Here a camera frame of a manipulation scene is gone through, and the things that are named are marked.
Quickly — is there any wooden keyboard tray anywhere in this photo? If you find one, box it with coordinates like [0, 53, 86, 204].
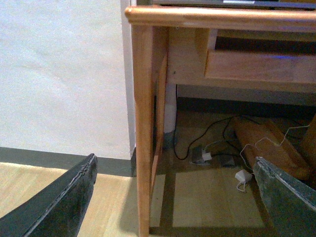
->
[205, 37, 316, 83]

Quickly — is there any white cable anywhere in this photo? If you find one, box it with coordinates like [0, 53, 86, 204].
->
[236, 124, 311, 192]

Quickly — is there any grey laptop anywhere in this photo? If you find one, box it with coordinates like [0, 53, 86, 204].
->
[151, 0, 316, 10]

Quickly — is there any white plug in strip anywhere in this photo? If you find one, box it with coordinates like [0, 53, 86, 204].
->
[202, 152, 212, 161]

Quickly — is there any white charger adapter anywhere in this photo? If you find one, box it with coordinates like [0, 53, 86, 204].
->
[235, 169, 252, 183]

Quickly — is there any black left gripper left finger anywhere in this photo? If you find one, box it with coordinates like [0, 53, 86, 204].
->
[0, 154, 98, 237]

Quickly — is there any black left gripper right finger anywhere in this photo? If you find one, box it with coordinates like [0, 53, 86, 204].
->
[253, 157, 316, 237]

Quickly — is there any power strip on floor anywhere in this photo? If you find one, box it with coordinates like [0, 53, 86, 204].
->
[191, 146, 211, 166]

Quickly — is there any black cable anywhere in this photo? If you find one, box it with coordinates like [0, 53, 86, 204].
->
[173, 83, 262, 160]

